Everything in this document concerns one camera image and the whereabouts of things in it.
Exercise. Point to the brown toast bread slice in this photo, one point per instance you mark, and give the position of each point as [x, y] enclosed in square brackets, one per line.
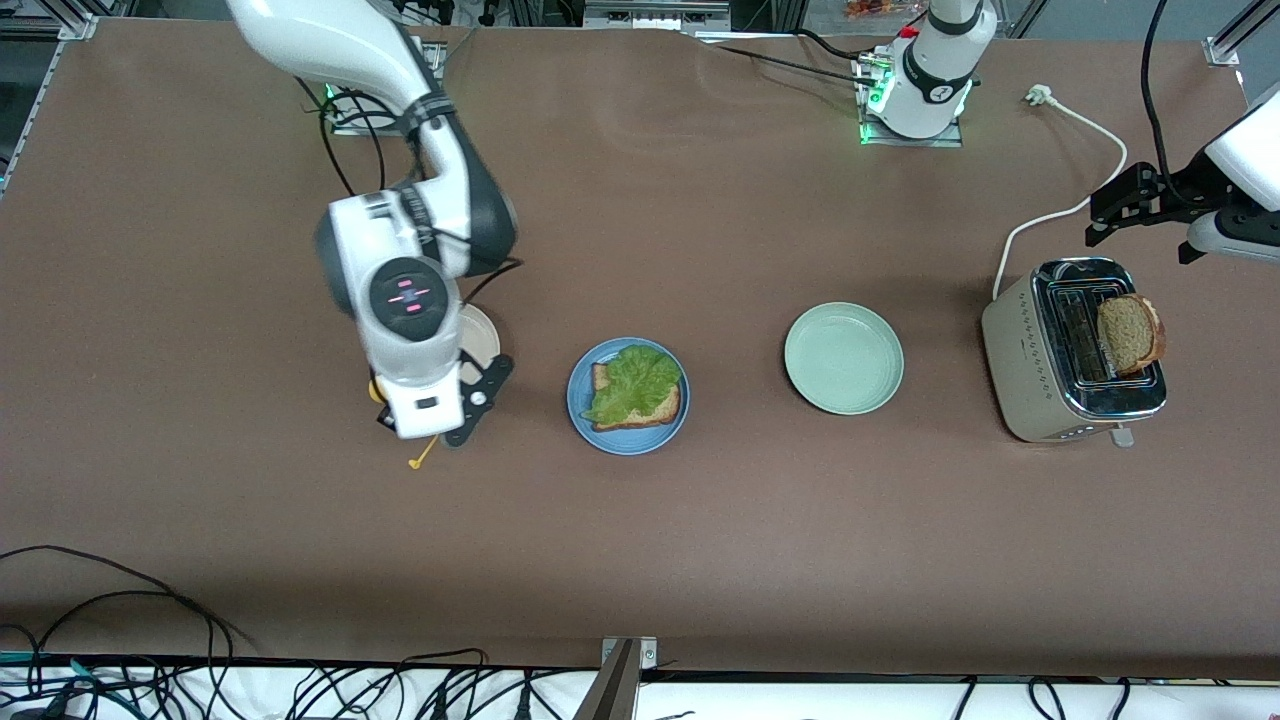
[1130, 335]
[655, 419]

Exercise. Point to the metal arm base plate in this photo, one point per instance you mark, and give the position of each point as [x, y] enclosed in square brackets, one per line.
[350, 129]
[910, 142]

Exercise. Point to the dark aluminium profile post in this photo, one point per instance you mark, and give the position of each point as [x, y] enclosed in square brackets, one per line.
[612, 695]

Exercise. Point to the green lettuce leaf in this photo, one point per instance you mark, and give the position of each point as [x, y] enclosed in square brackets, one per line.
[635, 380]

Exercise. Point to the beige and chrome toaster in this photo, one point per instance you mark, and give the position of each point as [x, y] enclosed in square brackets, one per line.
[1020, 370]

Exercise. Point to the orange snack bag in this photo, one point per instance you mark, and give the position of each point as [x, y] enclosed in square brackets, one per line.
[880, 8]

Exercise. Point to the blue plate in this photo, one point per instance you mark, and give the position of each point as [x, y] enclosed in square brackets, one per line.
[628, 445]

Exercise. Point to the grey metal box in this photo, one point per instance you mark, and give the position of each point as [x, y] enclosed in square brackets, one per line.
[655, 15]

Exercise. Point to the yellow mustard squeeze bottle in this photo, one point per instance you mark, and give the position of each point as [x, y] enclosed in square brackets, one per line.
[376, 390]

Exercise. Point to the beige plate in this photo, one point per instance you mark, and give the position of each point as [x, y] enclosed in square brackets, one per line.
[482, 340]

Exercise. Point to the green plate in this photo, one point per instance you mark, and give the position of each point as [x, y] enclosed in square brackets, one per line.
[844, 358]

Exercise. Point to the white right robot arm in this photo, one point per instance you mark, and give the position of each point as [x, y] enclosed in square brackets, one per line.
[400, 240]

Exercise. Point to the silver table edge bracket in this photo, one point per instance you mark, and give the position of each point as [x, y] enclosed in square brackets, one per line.
[648, 655]

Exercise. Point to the aluminium frame corner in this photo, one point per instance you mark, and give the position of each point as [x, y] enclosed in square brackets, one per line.
[75, 25]
[1222, 50]

